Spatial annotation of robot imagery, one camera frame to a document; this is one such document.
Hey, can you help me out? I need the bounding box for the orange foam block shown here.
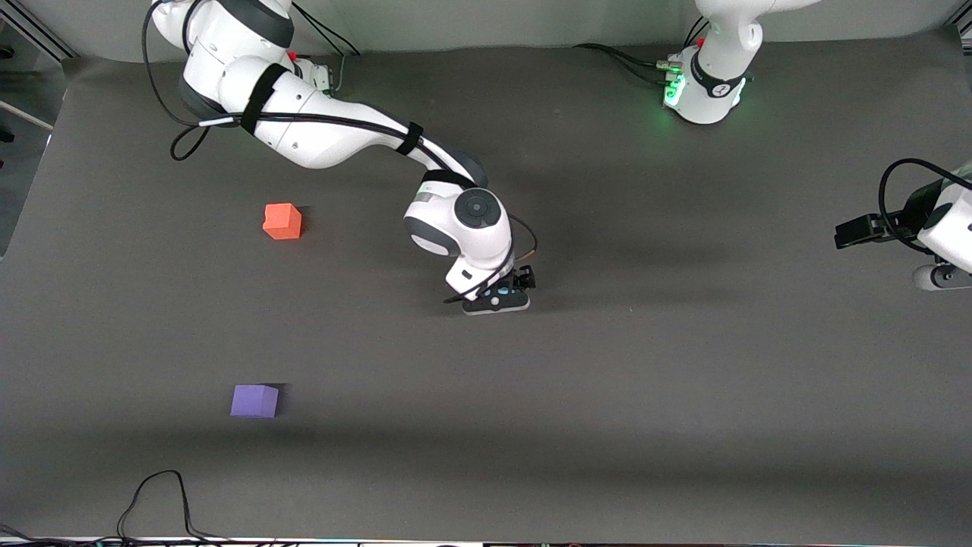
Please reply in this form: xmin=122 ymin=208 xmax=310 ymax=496
xmin=263 ymin=203 xmax=303 ymax=241

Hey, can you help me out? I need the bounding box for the purple foam block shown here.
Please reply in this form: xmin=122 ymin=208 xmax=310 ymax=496
xmin=230 ymin=384 xmax=280 ymax=419

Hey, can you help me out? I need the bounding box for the black left arm base cable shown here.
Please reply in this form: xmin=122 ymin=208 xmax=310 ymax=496
xmin=573 ymin=15 xmax=711 ymax=87

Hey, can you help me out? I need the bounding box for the black arm base cable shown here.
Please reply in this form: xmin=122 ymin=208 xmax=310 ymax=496
xmin=292 ymin=4 xmax=362 ymax=96
xmin=573 ymin=15 xmax=711 ymax=87

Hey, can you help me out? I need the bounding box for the black right arm base cable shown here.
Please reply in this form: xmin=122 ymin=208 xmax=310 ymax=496
xmin=292 ymin=4 xmax=362 ymax=96

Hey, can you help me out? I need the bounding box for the thin black table cable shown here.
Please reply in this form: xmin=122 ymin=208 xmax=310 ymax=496
xmin=0 ymin=470 xmax=358 ymax=547

